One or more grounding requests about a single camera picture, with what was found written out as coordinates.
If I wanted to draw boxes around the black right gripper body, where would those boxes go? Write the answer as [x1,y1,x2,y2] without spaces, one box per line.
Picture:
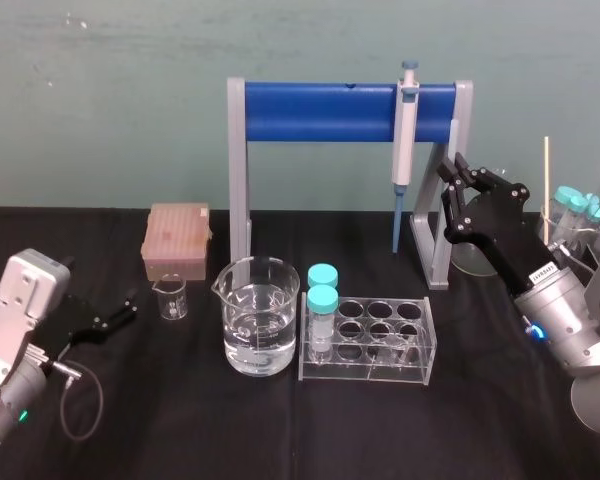
[444,171,562,302]

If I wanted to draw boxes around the glass beaker holding tubes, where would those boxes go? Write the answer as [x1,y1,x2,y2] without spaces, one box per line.
[539,199,600,281]

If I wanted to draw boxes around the grey pipette with blue tip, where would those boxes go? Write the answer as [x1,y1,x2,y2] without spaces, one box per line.
[390,59,422,254]

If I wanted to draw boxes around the pale thin stirring rod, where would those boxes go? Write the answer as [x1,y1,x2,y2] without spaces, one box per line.
[540,135,553,244]

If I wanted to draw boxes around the thin dark gripper cable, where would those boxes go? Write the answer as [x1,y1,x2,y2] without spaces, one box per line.
[43,361,107,442]

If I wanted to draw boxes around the clear acrylic tube rack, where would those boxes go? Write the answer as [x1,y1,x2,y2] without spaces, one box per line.
[298,295,439,386]

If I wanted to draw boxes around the small empty glass beaker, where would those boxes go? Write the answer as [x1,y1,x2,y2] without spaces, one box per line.
[151,273,189,322]

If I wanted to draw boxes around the translucent pipette tip box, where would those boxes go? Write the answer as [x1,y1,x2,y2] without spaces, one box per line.
[140,201,216,282]

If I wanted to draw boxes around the large glass beaker with water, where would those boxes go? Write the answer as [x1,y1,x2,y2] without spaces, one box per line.
[210,255,302,377]

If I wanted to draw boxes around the black table cloth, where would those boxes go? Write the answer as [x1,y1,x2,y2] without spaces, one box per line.
[0,203,600,480]

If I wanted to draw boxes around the blue and grey pipette stand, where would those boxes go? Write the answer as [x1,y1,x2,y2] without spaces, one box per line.
[226,77,474,292]

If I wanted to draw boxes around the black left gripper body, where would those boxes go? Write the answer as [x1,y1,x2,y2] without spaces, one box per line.
[31,293,106,362]

